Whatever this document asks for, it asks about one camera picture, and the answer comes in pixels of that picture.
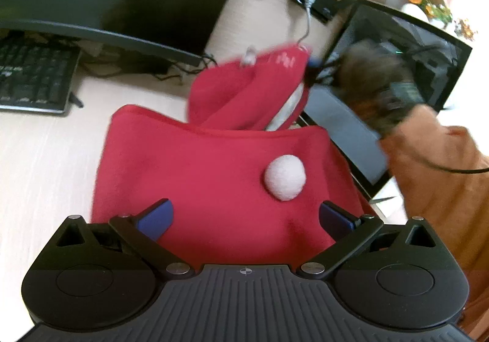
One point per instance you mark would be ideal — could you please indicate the red fleece garment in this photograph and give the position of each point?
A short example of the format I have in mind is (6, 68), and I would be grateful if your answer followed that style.
(210, 174)

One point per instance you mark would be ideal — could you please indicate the black keyboard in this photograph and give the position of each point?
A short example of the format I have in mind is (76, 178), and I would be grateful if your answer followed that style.
(34, 74)

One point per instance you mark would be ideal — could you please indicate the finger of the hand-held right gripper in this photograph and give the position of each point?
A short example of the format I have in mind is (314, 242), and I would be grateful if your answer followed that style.
(319, 69)

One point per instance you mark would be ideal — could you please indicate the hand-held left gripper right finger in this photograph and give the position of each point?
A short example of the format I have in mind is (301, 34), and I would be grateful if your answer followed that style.
(336, 220)

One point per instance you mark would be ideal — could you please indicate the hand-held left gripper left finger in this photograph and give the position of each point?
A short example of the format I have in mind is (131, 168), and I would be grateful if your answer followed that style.
(156, 220)

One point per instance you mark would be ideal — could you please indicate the orange flower bunch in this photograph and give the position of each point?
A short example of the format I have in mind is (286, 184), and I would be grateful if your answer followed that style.
(466, 29)
(431, 8)

